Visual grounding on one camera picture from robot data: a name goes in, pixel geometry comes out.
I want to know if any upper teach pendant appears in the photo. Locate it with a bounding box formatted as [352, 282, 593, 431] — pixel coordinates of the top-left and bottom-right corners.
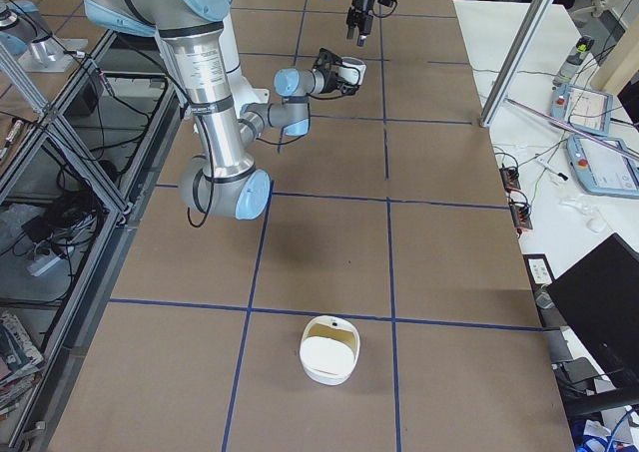
[550, 84, 613, 137]

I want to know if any white oval bowl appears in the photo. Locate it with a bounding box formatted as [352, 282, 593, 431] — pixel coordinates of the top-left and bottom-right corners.
[299, 315, 360, 386]

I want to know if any aluminium frame post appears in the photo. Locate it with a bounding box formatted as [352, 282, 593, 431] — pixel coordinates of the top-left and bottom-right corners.
[479, 0, 553, 128]

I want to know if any teach pendant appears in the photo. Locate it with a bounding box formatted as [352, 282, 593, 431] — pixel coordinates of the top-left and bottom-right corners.
[550, 84, 613, 137]
[566, 135, 638, 199]

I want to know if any white power strip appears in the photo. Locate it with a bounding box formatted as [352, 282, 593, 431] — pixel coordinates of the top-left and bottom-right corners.
[27, 250, 62, 277]

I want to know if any black laptop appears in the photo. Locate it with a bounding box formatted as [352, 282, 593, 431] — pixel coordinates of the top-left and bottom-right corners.
[547, 233, 638, 387]

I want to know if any white socket plate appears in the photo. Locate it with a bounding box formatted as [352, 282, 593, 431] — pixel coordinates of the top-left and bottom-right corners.
[526, 254, 554, 285]

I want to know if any white ribbed HOME mug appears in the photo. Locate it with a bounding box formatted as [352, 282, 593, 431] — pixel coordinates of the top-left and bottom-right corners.
[338, 58, 366, 86]

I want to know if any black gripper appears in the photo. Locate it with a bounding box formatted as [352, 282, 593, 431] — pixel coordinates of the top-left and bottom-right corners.
[319, 57, 359, 97]
[346, 2, 373, 47]

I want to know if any lower teach pendant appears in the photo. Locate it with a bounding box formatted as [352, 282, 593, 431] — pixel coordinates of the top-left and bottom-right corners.
[566, 135, 638, 199]

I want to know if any orange circuit board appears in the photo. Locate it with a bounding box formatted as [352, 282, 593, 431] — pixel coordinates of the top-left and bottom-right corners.
[499, 167, 520, 192]
[509, 202, 533, 235]

